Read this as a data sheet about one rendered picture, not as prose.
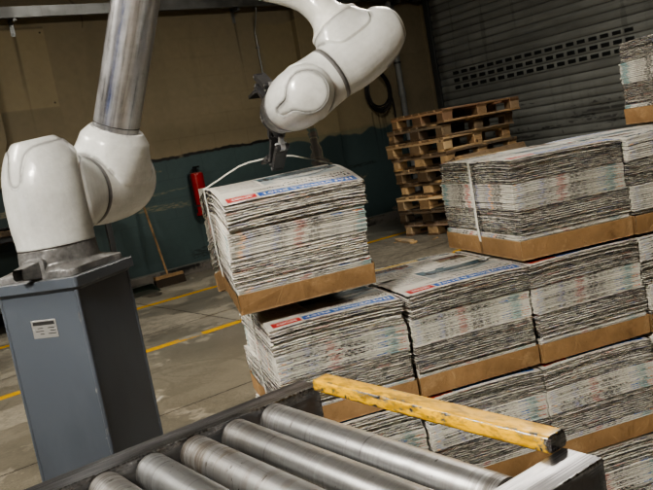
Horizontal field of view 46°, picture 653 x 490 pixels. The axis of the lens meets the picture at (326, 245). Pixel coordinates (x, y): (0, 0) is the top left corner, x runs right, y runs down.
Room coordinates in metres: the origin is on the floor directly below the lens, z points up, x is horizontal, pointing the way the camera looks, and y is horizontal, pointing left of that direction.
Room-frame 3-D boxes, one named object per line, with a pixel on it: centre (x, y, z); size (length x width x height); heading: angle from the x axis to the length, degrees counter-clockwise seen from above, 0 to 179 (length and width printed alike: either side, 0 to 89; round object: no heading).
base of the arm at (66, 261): (1.54, 0.55, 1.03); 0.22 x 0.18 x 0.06; 161
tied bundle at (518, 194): (1.85, -0.50, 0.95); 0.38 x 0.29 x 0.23; 15
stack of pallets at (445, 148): (8.50, -1.61, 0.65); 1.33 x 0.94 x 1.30; 129
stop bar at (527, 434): (0.95, -0.08, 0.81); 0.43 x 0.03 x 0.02; 35
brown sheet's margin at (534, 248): (1.85, -0.50, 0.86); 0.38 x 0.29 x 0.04; 15
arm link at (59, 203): (1.56, 0.54, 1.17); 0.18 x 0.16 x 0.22; 157
